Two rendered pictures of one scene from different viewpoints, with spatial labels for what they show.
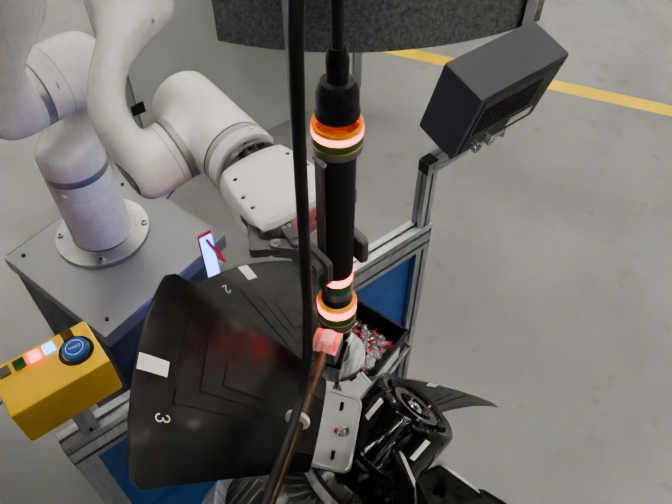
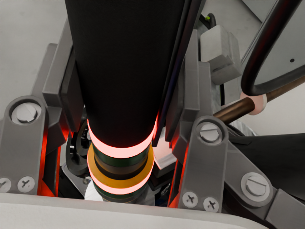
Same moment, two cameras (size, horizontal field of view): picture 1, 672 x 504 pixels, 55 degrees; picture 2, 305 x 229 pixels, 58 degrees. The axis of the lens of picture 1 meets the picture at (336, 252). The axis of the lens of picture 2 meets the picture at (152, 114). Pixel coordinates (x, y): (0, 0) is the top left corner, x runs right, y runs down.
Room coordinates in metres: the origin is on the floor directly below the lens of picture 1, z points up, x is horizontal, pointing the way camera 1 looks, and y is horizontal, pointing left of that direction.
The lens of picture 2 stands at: (0.47, 0.05, 1.56)
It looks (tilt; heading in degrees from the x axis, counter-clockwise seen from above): 59 degrees down; 211
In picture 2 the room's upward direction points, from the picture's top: 12 degrees clockwise
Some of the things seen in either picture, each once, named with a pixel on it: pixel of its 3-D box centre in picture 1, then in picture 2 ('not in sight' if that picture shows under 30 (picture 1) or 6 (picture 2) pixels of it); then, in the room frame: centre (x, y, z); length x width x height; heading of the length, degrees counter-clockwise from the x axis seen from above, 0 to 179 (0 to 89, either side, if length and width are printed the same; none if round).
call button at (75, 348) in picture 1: (75, 349); not in sight; (0.55, 0.42, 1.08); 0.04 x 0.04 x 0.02
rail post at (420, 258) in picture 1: (404, 333); not in sight; (1.03, -0.20, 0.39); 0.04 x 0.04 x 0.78; 38
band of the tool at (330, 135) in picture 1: (337, 135); not in sight; (0.42, 0.00, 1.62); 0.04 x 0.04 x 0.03
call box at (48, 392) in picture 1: (59, 381); not in sight; (0.52, 0.45, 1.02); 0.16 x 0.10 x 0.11; 128
